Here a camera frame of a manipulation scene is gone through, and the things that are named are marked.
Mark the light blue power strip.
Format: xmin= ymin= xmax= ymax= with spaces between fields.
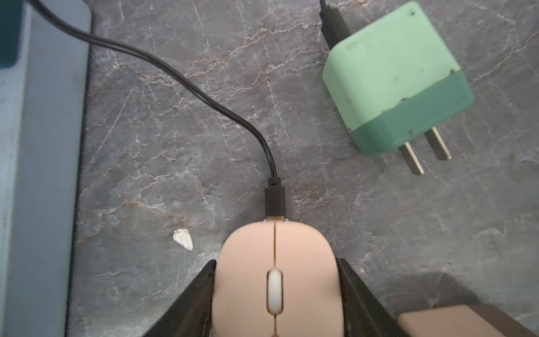
xmin=1 ymin=4 xmax=89 ymax=336

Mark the peach mouse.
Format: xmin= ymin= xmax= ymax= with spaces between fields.
xmin=211 ymin=220 xmax=345 ymax=336

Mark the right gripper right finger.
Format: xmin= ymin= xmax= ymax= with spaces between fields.
xmin=336 ymin=258 xmax=408 ymax=337

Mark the teal charger on blue strip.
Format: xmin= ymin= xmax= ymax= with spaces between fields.
xmin=0 ymin=0 xmax=23 ymax=69

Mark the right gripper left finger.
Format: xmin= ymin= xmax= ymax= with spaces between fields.
xmin=144 ymin=260 xmax=216 ymax=337

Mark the peach charger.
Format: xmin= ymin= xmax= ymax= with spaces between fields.
xmin=396 ymin=304 xmax=536 ymax=337

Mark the black charging cable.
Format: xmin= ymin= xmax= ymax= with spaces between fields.
xmin=24 ymin=0 xmax=287 ymax=218

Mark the green charger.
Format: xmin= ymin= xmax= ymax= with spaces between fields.
xmin=319 ymin=1 xmax=474 ymax=176

